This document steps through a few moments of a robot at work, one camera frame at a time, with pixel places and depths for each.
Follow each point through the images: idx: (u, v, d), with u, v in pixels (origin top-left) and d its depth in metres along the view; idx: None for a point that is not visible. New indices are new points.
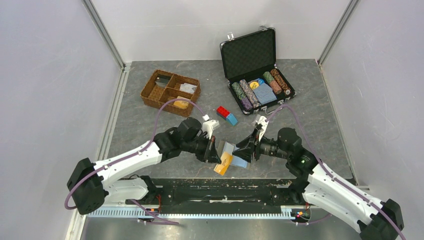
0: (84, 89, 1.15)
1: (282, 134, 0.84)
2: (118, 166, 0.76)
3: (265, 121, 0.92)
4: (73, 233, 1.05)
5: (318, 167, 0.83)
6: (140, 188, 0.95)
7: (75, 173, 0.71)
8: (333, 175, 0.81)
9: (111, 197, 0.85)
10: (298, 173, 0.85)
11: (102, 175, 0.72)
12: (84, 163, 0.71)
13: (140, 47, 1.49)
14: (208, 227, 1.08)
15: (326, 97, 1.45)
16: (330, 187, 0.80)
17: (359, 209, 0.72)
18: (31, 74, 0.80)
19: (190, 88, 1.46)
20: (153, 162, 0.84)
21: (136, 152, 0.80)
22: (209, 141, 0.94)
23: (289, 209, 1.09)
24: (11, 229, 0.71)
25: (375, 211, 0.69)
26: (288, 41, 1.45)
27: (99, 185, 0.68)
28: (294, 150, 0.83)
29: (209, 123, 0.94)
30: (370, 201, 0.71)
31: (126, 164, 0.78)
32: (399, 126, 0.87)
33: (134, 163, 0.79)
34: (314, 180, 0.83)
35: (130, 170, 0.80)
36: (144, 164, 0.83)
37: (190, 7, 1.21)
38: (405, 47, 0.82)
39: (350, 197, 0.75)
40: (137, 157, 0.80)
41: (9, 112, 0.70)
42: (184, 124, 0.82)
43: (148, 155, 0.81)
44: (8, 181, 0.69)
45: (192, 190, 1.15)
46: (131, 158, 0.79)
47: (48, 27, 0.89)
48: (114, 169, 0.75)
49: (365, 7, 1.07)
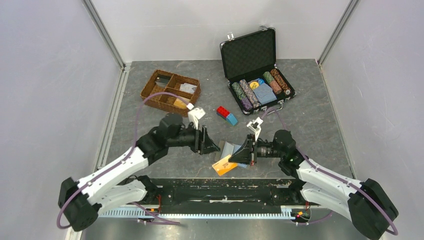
0: (83, 89, 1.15)
1: (278, 136, 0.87)
2: (103, 180, 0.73)
3: (260, 121, 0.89)
4: (73, 233, 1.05)
5: (304, 162, 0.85)
6: (137, 191, 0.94)
7: (61, 194, 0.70)
8: (316, 166, 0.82)
9: (105, 208, 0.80)
10: (289, 171, 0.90)
11: (87, 192, 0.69)
12: (67, 184, 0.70)
13: (140, 47, 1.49)
14: (208, 227, 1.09)
15: (326, 97, 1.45)
16: (314, 177, 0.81)
17: (340, 192, 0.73)
18: (31, 74, 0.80)
19: (190, 88, 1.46)
20: (140, 167, 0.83)
21: (120, 162, 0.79)
22: (195, 130, 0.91)
23: (289, 209, 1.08)
24: (11, 228, 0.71)
25: (353, 191, 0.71)
26: (288, 41, 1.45)
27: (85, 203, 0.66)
28: (287, 151, 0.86)
29: (193, 112, 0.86)
30: (349, 182, 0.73)
31: (111, 176, 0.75)
32: (398, 126, 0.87)
33: (120, 173, 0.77)
34: (302, 175, 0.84)
35: (119, 180, 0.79)
36: (132, 171, 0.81)
37: (190, 7, 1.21)
38: (405, 47, 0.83)
39: (331, 182, 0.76)
40: (122, 168, 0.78)
41: (8, 112, 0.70)
42: (164, 122, 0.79)
43: (132, 162, 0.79)
44: (8, 181, 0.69)
45: (192, 190, 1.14)
46: (115, 169, 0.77)
47: (48, 27, 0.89)
48: (100, 183, 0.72)
49: (365, 7, 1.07)
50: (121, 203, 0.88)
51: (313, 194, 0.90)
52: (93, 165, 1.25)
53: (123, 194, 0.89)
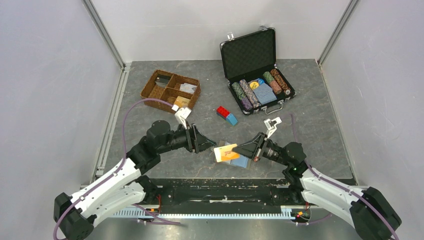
0: (84, 89, 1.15)
1: (290, 149, 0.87)
2: (96, 193, 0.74)
3: (280, 121, 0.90)
4: None
5: (307, 171, 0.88)
6: (134, 194, 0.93)
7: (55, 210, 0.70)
8: (319, 175, 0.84)
9: (102, 216, 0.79)
10: (291, 180, 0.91)
11: (80, 207, 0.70)
12: (59, 200, 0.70)
13: (140, 47, 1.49)
14: (208, 227, 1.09)
15: (326, 97, 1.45)
16: (317, 186, 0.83)
17: (342, 200, 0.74)
18: (31, 74, 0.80)
19: (190, 88, 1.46)
20: (133, 177, 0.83)
21: (111, 174, 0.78)
22: (186, 131, 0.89)
23: (289, 209, 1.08)
24: (11, 228, 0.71)
25: (355, 199, 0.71)
26: (288, 41, 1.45)
27: (78, 218, 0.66)
28: (295, 163, 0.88)
29: (178, 115, 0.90)
30: (351, 190, 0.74)
31: (104, 189, 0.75)
32: (398, 126, 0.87)
33: (113, 185, 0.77)
34: (305, 184, 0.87)
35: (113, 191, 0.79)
36: (125, 182, 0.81)
37: (190, 7, 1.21)
38: (405, 47, 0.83)
39: (334, 191, 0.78)
40: (113, 180, 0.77)
41: (9, 112, 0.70)
42: (151, 132, 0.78)
43: (124, 174, 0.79)
44: (8, 181, 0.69)
45: (192, 190, 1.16)
46: (106, 182, 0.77)
47: (48, 27, 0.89)
48: (92, 197, 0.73)
49: (365, 7, 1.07)
50: (121, 207, 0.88)
51: (314, 195, 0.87)
52: (93, 165, 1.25)
53: (119, 200, 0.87)
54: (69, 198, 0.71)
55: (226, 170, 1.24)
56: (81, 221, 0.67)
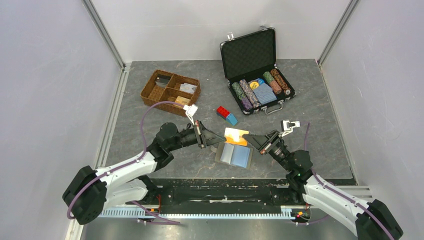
0: (84, 89, 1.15)
1: (297, 158, 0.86)
2: (119, 173, 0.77)
3: (299, 124, 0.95)
4: (73, 233, 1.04)
5: (313, 178, 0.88)
6: (139, 188, 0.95)
7: (76, 182, 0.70)
8: (324, 184, 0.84)
9: (109, 203, 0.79)
10: (296, 186, 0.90)
11: (104, 182, 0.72)
12: (85, 171, 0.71)
13: (140, 47, 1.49)
14: (208, 227, 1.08)
15: (326, 97, 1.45)
16: (322, 194, 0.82)
17: (347, 211, 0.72)
18: (31, 74, 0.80)
19: (190, 88, 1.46)
20: (148, 170, 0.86)
21: (134, 160, 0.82)
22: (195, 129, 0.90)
23: (289, 209, 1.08)
24: (11, 227, 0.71)
25: (361, 211, 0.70)
26: (288, 42, 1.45)
27: (101, 192, 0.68)
28: (301, 171, 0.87)
29: (189, 112, 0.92)
30: (356, 202, 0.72)
31: (127, 170, 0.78)
32: (399, 126, 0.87)
33: (133, 170, 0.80)
34: (310, 191, 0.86)
35: (129, 176, 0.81)
36: (141, 171, 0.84)
37: (190, 7, 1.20)
38: (405, 47, 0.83)
39: (339, 200, 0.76)
40: (135, 165, 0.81)
41: (9, 112, 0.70)
42: (160, 135, 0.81)
43: (145, 163, 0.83)
44: (8, 180, 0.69)
45: (192, 190, 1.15)
46: (129, 165, 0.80)
47: (48, 28, 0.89)
48: (116, 176, 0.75)
49: (365, 7, 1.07)
50: (123, 201, 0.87)
51: (316, 199, 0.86)
52: (93, 165, 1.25)
53: (126, 190, 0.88)
54: (95, 172, 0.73)
55: (226, 170, 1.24)
56: (102, 195, 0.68)
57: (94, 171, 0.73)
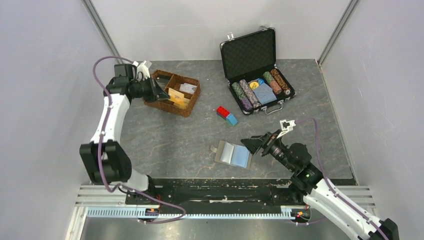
0: (83, 89, 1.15)
1: (293, 150, 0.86)
2: (111, 125, 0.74)
3: (293, 122, 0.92)
4: (73, 233, 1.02)
5: (322, 182, 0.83)
6: (142, 176, 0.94)
7: (88, 161, 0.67)
8: (336, 191, 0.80)
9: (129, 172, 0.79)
10: (302, 187, 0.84)
11: (109, 138, 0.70)
12: (85, 148, 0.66)
13: (140, 47, 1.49)
14: (208, 227, 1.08)
15: (326, 97, 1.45)
16: (332, 203, 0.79)
17: (358, 226, 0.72)
18: (30, 74, 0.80)
19: (190, 88, 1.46)
20: (126, 108, 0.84)
21: (108, 109, 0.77)
22: (151, 79, 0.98)
23: (289, 209, 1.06)
24: (11, 227, 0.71)
25: (373, 229, 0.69)
26: (288, 42, 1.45)
27: (116, 144, 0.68)
28: (301, 165, 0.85)
29: (141, 65, 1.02)
30: (369, 219, 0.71)
31: (113, 120, 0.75)
32: (399, 126, 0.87)
33: (117, 116, 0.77)
34: (317, 194, 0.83)
35: (119, 123, 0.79)
36: (122, 113, 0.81)
37: (190, 7, 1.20)
38: (405, 47, 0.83)
39: (350, 214, 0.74)
40: (113, 111, 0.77)
41: (9, 112, 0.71)
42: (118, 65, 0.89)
43: (118, 103, 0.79)
44: (9, 180, 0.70)
45: (192, 191, 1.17)
46: (110, 116, 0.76)
47: (47, 27, 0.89)
48: (111, 129, 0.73)
49: (365, 6, 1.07)
50: (133, 182, 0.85)
51: (319, 204, 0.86)
52: None
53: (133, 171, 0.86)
54: (93, 141, 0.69)
55: (226, 170, 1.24)
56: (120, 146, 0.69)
57: (92, 142, 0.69)
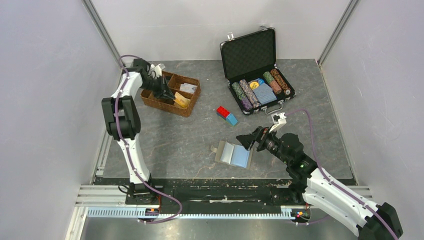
0: (83, 88, 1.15)
1: (285, 140, 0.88)
2: (127, 88, 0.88)
3: (283, 115, 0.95)
4: (73, 233, 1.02)
5: (317, 171, 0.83)
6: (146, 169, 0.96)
7: (106, 112, 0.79)
8: (330, 179, 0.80)
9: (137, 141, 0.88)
10: (297, 177, 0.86)
11: (125, 95, 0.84)
12: (106, 100, 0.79)
13: (140, 47, 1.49)
14: (207, 227, 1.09)
15: (326, 97, 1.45)
16: (327, 190, 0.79)
17: (354, 212, 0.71)
18: (31, 74, 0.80)
19: (190, 88, 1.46)
20: (139, 85, 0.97)
21: (126, 78, 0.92)
22: (161, 79, 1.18)
23: (289, 209, 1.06)
24: (11, 227, 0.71)
25: (370, 214, 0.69)
26: (288, 41, 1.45)
27: (131, 99, 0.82)
28: (294, 155, 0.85)
29: (156, 67, 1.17)
30: (365, 204, 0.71)
31: (130, 85, 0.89)
32: (399, 126, 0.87)
33: (133, 84, 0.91)
34: (312, 184, 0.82)
35: (133, 92, 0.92)
36: (135, 87, 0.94)
37: (189, 7, 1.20)
38: (405, 47, 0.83)
39: (346, 200, 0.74)
40: (130, 80, 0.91)
41: (9, 111, 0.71)
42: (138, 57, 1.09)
43: (134, 76, 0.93)
44: (8, 180, 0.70)
45: (192, 191, 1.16)
46: (127, 82, 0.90)
47: (48, 27, 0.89)
48: (126, 91, 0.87)
49: (365, 6, 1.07)
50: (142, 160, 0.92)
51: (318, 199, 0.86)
52: (93, 165, 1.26)
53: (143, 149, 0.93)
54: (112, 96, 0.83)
55: (226, 170, 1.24)
56: (133, 102, 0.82)
57: (111, 97, 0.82)
